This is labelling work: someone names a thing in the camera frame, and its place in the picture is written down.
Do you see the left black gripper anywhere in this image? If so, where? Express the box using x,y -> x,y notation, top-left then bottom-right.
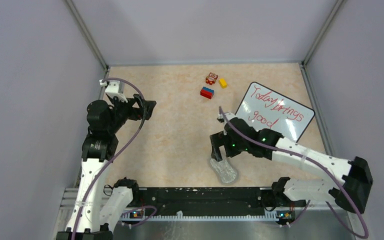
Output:
107,93 -> 156,134

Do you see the small whiteboard with black frame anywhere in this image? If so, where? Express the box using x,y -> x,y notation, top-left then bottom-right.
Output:
235,81 -> 315,142

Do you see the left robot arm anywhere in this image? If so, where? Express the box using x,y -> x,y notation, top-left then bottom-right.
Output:
56,94 -> 157,240

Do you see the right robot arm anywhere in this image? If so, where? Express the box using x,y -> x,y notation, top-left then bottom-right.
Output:
210,116 -> 373,213

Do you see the red and blue toy brick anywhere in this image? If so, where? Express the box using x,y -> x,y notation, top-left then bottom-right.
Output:
200,86 -> 215,99

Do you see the yellow toy brick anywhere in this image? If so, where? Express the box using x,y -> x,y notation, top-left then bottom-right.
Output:
219,78 -> 228,89

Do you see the red owl toy block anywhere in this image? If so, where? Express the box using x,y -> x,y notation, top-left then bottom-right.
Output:
205,72 -> 219,85

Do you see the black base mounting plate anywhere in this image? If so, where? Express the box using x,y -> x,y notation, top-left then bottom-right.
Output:
128,187 -> 280,217

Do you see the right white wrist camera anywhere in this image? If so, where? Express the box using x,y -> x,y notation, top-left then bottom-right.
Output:
217,112 -> 237,124

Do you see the white cable duct strip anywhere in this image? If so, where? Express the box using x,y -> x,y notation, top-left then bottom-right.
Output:
119,210 -> 279,223

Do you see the aluminium frame rail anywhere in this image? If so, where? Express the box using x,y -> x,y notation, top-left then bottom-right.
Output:
51,185 -> 365,240

